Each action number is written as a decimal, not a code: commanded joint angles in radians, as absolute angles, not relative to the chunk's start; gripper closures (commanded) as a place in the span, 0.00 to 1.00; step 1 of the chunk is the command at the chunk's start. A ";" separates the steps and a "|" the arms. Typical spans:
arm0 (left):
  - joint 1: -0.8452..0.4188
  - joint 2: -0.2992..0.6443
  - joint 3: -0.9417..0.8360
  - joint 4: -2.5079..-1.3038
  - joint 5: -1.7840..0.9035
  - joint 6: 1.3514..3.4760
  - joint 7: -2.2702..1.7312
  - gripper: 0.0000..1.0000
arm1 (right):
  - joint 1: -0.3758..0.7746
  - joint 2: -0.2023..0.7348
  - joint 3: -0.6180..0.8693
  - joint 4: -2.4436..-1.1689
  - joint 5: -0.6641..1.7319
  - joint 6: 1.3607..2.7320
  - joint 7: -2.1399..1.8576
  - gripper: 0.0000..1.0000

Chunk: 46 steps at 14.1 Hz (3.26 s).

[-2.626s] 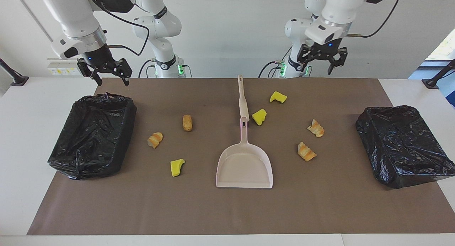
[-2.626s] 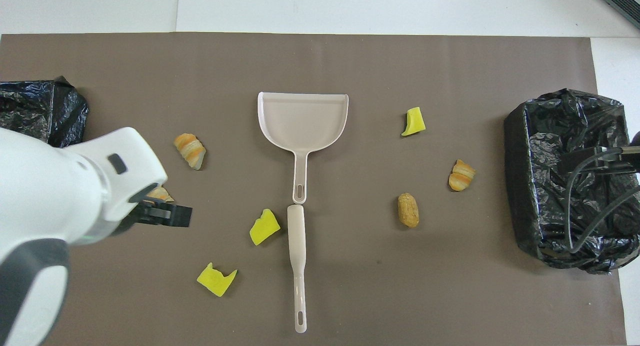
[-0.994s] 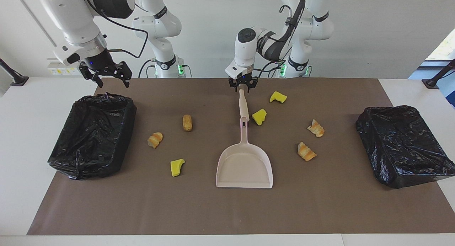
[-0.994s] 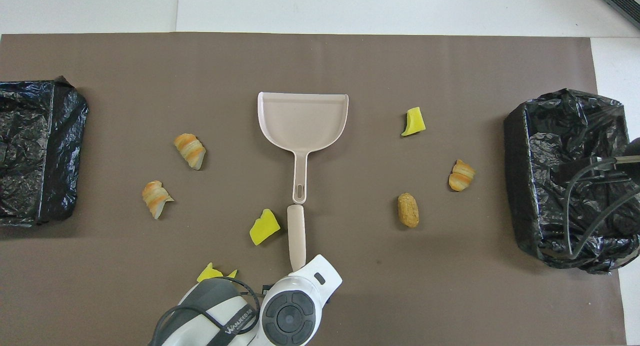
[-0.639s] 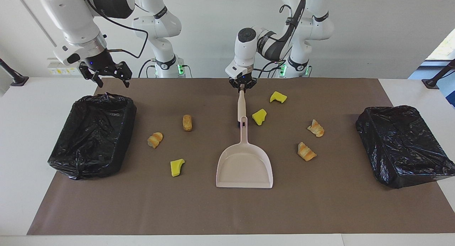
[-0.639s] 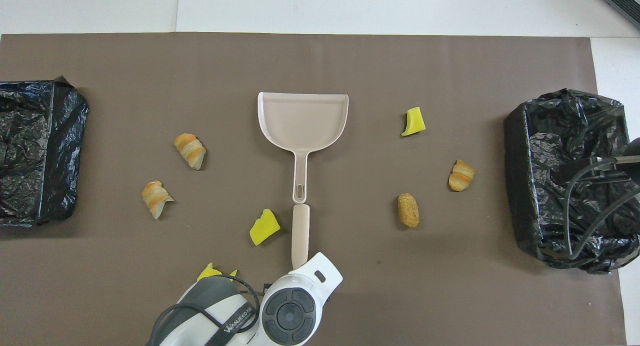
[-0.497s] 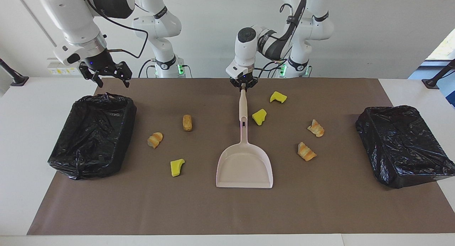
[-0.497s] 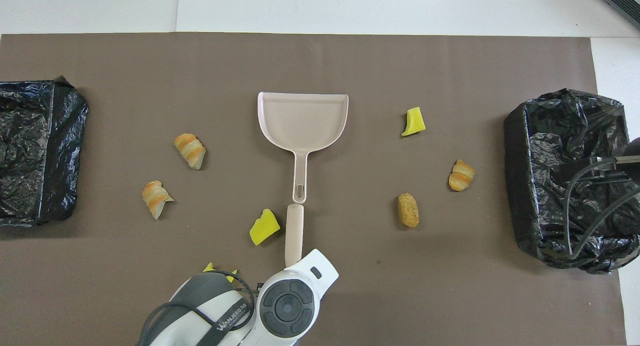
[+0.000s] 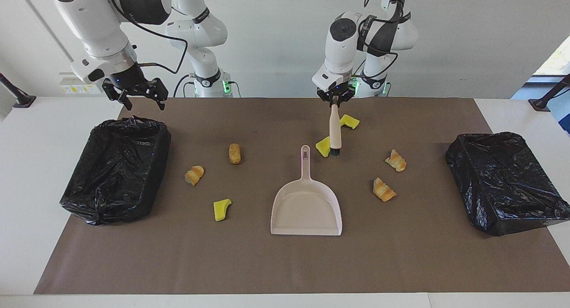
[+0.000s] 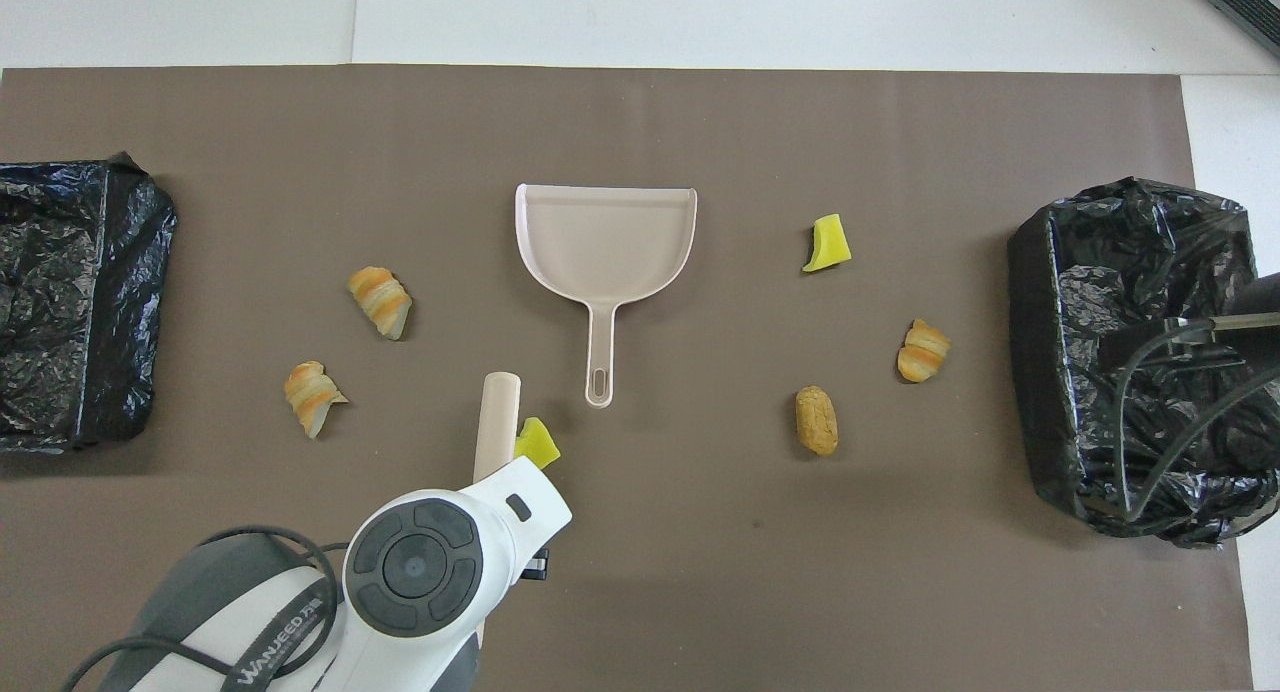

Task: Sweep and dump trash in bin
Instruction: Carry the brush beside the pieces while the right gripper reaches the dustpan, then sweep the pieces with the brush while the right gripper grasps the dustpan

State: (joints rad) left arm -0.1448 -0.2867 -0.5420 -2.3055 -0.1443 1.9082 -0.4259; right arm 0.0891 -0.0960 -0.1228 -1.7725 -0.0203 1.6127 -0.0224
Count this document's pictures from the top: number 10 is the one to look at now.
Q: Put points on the brown bread roll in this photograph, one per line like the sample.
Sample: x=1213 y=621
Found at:
x=817 y=422

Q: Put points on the beige plastic dustpan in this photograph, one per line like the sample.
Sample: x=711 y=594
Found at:
x=600 y=242

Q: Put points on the yellow sponge piece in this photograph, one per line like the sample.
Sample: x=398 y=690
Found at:
x=828 y=247
x=540 y=447

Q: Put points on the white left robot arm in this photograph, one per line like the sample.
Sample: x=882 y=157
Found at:
x=300 y=632

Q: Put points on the croissant piece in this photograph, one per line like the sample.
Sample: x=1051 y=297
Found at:
x=923 y=352
x=313 y=397
x=380 y=302

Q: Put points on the black bag lined bin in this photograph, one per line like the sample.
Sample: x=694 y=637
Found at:
x=60 y=302
x=1060 y=392

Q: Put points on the beige hand brush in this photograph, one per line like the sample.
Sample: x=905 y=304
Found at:
x=497 y=422

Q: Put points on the brown table mat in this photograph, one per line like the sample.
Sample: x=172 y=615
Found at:
x=700 y=572

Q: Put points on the dark slatted device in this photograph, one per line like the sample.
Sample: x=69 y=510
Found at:
x=1245 y=2

